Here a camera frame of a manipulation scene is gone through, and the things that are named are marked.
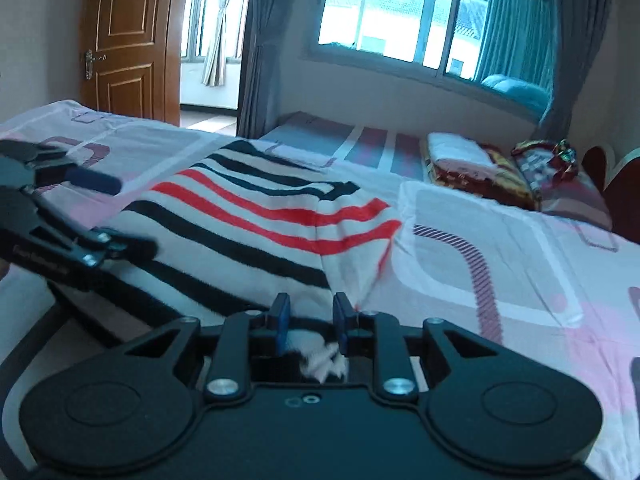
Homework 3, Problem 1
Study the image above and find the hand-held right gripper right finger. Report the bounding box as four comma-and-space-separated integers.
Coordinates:
332, 292, 503, 403

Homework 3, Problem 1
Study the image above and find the brown wooden door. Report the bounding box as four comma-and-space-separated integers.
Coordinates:
80, 0, 183, 126

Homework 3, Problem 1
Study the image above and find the teal curtain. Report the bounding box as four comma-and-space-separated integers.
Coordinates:
472, 0, 556, 91

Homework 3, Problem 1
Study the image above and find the red yellow folded blanket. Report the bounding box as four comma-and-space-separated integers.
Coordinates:
422, 142, 541, 211

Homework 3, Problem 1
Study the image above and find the metal door handle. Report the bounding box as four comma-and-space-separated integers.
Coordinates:
82, 50, 107, 81

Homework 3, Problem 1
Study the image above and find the folded white towel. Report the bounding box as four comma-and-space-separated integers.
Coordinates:
427, 132, 501, 173

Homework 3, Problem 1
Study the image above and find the balcony window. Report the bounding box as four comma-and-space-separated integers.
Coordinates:
181, 0, 253, 66

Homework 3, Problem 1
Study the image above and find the red wooden headboard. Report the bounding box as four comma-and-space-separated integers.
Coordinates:
580, 145, 640, 246

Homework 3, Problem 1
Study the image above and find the grey red striped mattress cover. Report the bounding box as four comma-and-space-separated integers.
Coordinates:
257, 111, 431, 181

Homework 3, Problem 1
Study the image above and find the large bedroom window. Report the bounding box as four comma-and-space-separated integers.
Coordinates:
310, 0, 551, 86

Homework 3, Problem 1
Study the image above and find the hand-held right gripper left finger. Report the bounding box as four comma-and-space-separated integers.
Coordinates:
122, 292, 292, 403

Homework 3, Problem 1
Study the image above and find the black cable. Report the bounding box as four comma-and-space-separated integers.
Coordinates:
0, 305, 71, 461

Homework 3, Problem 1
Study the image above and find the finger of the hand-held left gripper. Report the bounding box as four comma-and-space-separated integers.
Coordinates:
20, 185, 160, 270
25, 147, 123, 196

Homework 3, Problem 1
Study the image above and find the white sheer curtain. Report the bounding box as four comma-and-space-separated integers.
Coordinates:
201, 0, 243, 87

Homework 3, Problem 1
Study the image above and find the red patterned pillow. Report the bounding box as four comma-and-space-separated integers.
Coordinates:
510, 139, 613, 231

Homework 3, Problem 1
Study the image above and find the grey curtain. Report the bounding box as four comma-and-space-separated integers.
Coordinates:
236, 0, 331, 140
540, 0, 618, 138

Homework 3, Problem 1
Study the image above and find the red black striped white shirt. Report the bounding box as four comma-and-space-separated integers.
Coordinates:
60, 140, 403, 378

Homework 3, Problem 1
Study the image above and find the teal cushion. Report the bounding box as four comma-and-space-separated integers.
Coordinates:
477, 74, 551, 121

